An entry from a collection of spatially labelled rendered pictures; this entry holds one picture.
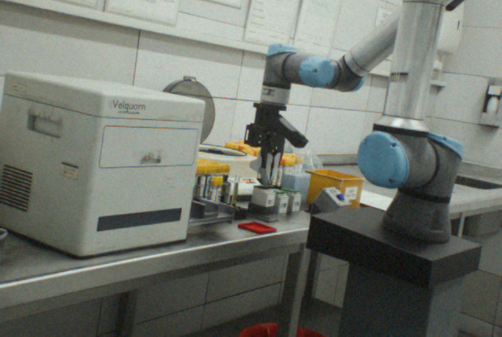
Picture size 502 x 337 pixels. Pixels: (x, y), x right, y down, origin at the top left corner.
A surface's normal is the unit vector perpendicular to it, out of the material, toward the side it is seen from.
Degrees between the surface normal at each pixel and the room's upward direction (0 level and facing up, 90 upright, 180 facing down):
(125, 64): 90
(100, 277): 90
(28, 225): 90
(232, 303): 90
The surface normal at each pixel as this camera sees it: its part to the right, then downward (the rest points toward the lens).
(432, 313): 0.79, 0.19
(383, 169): -0.74, 0.08
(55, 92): -0.59, -0.01
